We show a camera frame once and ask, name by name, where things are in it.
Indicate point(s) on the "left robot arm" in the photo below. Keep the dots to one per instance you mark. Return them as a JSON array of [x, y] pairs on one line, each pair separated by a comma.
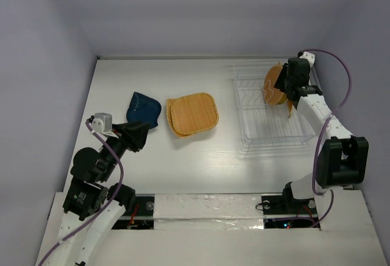
[[97, 196]]

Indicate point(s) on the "white foam front board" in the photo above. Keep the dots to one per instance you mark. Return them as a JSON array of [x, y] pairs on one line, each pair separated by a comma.
[[191, 229]]

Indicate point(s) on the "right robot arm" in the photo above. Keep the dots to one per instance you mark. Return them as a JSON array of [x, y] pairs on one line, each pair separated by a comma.
[[340, 157]]

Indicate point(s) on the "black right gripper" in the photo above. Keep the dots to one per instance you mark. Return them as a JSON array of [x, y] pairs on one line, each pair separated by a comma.
[[286, 80]]

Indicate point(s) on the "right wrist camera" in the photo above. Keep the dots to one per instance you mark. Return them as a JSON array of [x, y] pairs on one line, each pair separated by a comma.
[[308, 56]]

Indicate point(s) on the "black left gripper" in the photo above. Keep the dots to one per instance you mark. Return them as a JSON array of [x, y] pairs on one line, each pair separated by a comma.
[[133, 134]]

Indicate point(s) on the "small orange woven plate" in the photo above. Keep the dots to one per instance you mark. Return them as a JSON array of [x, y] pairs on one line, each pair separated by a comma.
[[290, 107]]

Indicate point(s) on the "square orange woven plate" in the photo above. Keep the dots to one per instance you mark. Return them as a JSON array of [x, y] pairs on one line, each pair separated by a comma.
[[203, 111]]

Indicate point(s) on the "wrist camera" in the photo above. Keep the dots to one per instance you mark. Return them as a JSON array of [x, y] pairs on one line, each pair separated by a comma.
[[102, 123], [308, 56]]

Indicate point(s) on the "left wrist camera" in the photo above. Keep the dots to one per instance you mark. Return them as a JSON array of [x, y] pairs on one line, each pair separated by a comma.
[[102, 123]]

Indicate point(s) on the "round orange woven plate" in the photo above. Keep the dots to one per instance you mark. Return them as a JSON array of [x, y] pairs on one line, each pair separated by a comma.
[[269, 93]]

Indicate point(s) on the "triangular orange woven plate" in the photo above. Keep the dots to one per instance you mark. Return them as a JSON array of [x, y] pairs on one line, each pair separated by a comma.
[[179, 118]]

